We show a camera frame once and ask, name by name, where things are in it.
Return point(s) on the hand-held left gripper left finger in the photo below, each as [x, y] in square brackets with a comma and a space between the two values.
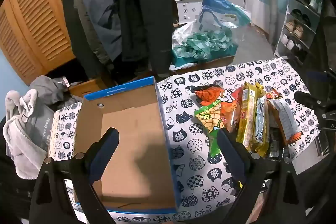
[105, 155]

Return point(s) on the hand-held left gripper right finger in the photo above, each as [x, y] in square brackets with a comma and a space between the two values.
[233, 158]

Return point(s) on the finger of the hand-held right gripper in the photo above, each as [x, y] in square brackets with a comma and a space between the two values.
[307, 99]
[317, 76]

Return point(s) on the yellow-brown biscuit packet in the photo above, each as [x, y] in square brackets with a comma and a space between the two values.
[284, 116]

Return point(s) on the blue cardboard box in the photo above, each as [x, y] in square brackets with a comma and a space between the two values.
[136, 134]

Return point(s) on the long yellow biscuit packet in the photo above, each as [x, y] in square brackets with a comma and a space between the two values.
[245, 119]

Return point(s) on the red-orange snack bag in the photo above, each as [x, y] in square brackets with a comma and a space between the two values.
[208, 95]

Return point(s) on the small red snack packet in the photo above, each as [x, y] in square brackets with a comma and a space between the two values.
[273, 94]

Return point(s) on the dark snack packet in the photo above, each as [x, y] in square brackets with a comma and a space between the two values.
[275, 145]

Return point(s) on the cat print tablecloth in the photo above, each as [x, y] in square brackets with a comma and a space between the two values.
[189, 150]

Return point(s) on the green peanut snack bag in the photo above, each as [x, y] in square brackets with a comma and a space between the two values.
[210, 119]

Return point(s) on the silver snack packet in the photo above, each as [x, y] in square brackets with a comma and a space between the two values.
[260, 119]

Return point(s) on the flat orange snack packet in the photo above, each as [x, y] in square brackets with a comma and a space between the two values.
[232, 109]

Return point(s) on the group of shoes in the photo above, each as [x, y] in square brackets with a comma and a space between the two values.
[298, 29]

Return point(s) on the light grey fleece garment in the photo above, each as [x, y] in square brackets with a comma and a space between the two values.
[23, 145]

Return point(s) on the dark grey sweatshirt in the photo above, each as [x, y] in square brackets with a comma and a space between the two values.
[50, 90]

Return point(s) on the blue plastic bag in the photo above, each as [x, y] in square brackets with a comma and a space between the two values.
[218, 3]

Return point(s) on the white plastic bag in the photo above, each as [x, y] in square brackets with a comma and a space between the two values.
[183, 32]

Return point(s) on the grey puffer jacket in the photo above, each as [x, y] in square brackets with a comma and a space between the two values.
[102, 16]

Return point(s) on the black coat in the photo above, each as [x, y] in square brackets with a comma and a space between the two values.
[147, 16]

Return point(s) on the white perforated basket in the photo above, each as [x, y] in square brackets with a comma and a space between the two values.
[187, 10]

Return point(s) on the wooden louvered door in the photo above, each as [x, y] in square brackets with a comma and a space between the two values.
[34, 16]

